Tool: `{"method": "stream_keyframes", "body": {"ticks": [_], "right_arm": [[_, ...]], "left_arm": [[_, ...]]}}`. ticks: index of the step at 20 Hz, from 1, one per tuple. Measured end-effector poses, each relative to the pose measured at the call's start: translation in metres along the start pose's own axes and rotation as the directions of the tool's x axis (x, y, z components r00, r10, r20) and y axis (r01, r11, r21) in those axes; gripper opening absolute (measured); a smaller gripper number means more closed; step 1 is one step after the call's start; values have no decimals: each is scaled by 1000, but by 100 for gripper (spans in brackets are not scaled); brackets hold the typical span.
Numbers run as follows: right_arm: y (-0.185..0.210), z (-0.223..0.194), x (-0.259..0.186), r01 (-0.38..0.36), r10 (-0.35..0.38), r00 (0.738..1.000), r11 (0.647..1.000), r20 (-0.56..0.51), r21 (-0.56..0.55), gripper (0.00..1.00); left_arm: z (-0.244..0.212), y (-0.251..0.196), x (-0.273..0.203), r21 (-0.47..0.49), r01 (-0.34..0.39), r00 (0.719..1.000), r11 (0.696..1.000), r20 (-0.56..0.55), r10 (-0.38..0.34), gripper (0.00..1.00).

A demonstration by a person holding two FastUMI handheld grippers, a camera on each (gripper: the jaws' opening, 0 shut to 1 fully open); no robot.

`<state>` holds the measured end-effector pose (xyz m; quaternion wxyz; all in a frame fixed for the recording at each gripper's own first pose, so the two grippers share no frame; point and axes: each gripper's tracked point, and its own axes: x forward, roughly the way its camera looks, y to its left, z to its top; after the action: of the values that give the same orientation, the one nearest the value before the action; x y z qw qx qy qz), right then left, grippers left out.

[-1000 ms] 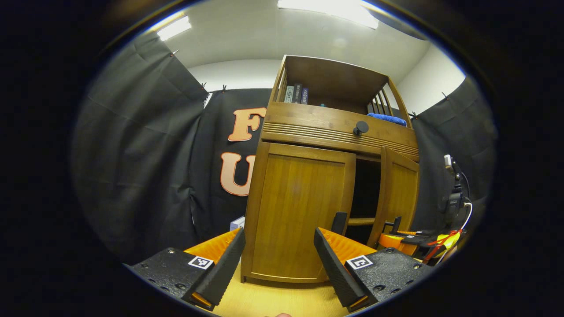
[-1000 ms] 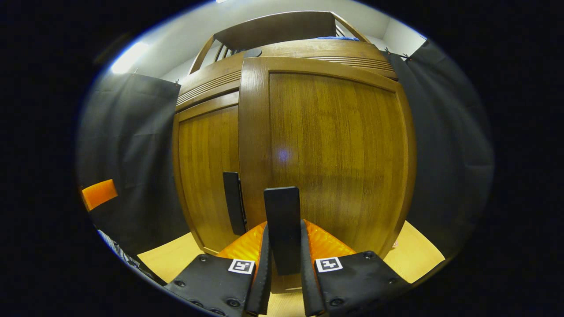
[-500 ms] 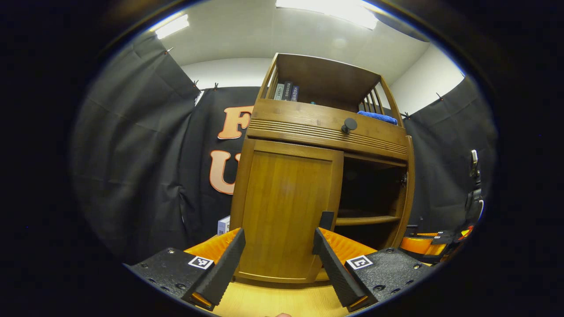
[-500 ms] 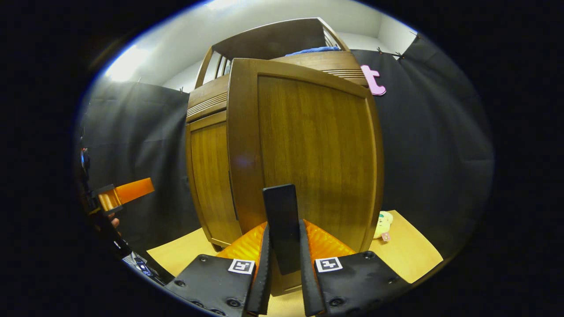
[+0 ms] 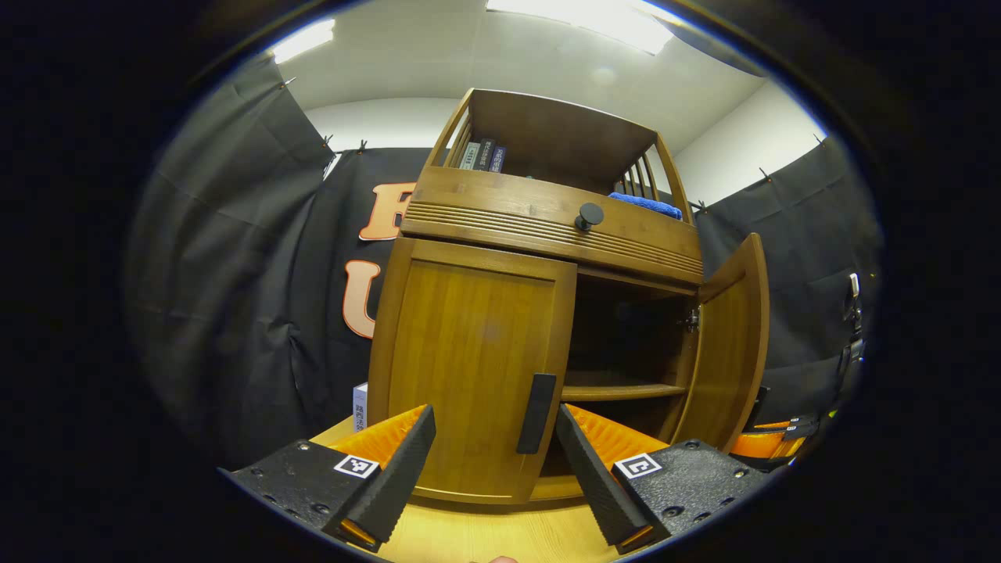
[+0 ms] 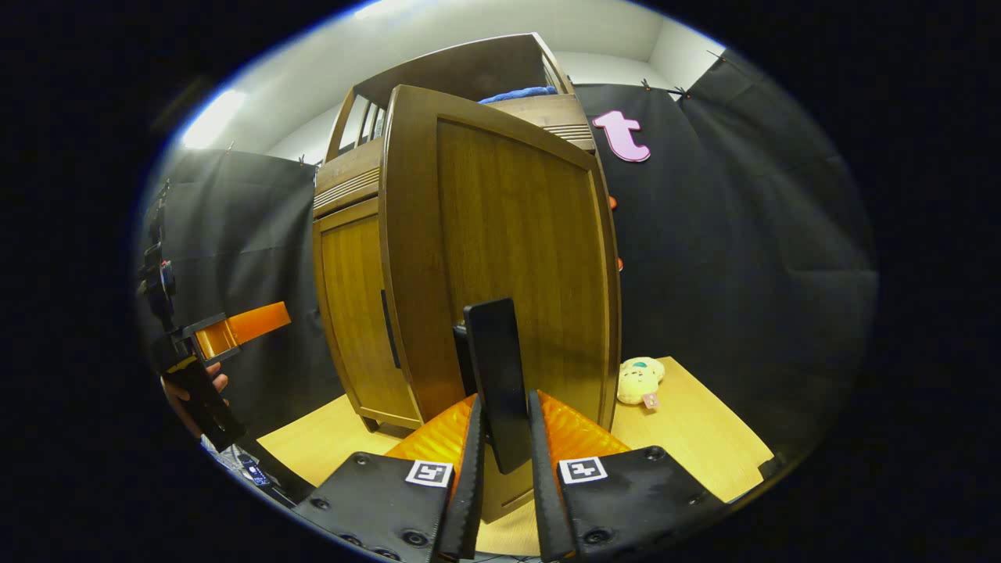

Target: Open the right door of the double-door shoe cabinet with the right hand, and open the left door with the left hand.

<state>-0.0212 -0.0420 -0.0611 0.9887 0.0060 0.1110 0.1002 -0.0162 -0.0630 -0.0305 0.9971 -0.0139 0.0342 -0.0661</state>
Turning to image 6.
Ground wooden double-door shoe cabinet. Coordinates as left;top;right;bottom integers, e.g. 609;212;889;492
311;33;623;523

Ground small ceiling light panel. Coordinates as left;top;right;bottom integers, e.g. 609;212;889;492
180;88;249;151

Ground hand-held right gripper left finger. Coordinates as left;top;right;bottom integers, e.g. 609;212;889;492
293;393;486;563

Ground cream plush toy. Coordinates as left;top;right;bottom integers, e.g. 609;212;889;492
617;357;666;412

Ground wooden cabinet door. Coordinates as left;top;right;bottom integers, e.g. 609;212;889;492
379;84;623;523
312;198;425;431

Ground black backdrop cloth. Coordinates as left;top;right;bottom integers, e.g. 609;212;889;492
135;49;881;464

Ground black door handle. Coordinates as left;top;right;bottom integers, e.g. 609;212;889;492
453;297;533;476
380;290;402;371

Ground blue folded towel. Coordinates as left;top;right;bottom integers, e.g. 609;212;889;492
478;85;559;106

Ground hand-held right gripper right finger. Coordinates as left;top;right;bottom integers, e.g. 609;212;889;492
527;389;729;563

